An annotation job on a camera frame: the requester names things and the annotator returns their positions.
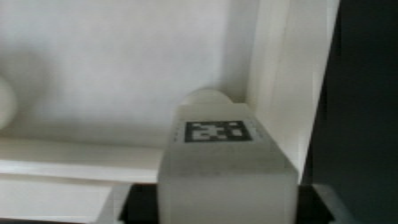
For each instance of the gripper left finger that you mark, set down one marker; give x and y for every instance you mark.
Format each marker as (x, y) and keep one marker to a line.
(130, 206)

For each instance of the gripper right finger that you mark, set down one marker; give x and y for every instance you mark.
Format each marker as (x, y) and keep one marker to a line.
(322, 209)

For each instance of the white leg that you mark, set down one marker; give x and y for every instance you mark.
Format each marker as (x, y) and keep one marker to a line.
(228, 180)

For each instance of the white square tabletop part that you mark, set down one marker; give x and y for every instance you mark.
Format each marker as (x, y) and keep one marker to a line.
(105, 58)

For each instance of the white front fence wall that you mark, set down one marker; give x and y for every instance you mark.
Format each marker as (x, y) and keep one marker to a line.
(52, 200)

